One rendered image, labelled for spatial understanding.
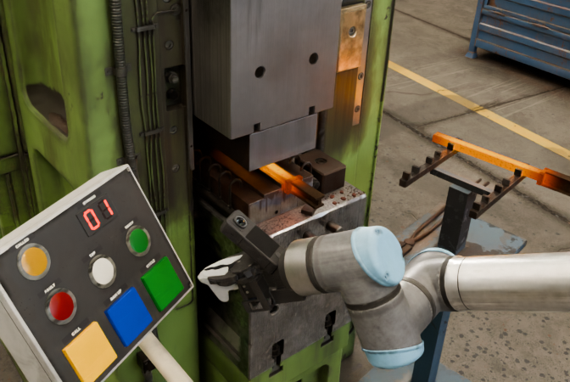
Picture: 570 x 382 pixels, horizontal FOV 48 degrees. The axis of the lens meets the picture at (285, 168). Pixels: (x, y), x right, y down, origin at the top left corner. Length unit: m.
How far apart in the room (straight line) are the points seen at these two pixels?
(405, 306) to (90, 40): 0.77
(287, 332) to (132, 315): 0.68
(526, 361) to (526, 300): 1.69
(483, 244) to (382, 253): 1.10
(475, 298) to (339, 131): 0.90
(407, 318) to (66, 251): 0.56
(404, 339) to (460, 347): 1.66
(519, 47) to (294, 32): 4.05
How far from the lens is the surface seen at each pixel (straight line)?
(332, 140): 1.83
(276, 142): 1.48
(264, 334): 1.71
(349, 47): 1.72
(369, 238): 0.94
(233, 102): 1.36
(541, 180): 1.88
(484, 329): 2.77
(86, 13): 1.30
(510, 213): 3.51
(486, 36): 5.52
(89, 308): 1.15
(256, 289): 1.08
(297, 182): 1.54
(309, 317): 1.81
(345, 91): 1.79
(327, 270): 0.97
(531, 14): 5.27
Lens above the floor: 1.81
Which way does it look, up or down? 30 degrees down
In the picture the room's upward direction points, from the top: 3 degrees clockwise
